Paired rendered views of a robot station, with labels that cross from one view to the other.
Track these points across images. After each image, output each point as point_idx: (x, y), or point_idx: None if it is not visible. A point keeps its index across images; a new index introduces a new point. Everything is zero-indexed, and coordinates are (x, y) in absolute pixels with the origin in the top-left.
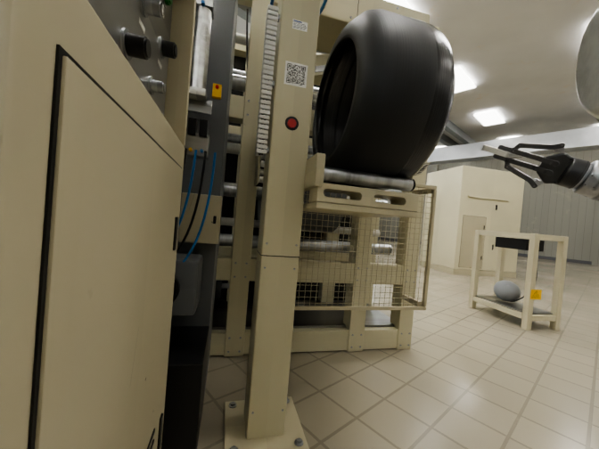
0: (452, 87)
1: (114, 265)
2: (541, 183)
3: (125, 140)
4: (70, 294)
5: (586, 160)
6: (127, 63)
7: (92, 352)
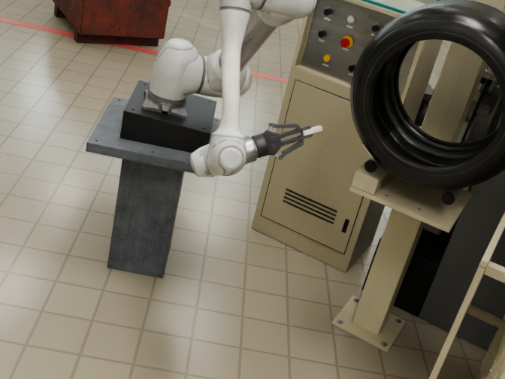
0: (352, 77)
1: (307, 119)
2: (275, 156)
3: (315, 94)
4: (291, 115)
5: (254, 135)
6: (320, 77)
7: None
